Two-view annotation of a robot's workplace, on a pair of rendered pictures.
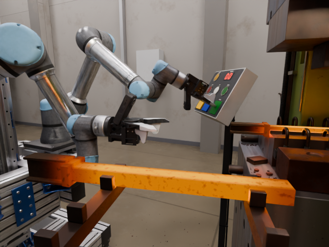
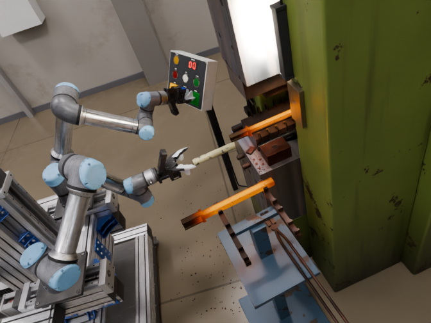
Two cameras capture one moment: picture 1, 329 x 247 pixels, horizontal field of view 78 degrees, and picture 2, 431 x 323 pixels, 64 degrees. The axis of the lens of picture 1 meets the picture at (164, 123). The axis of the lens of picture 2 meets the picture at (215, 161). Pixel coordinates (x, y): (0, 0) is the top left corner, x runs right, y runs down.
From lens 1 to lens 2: 118 cm
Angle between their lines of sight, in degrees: 36
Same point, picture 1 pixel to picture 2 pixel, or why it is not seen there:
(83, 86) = (68, 141)
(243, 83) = (210, 74)
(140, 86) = (149, 131)
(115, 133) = (162, 177)
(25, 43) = (99, 171)
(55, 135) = not seen: hidden behind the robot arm
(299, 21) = (250, 90)
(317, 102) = not seen: hidden behind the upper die
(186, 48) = not seen: outside the picture
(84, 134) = (142, 189)
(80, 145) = (143, 196)
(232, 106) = (209, 94)
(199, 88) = (180, 95)
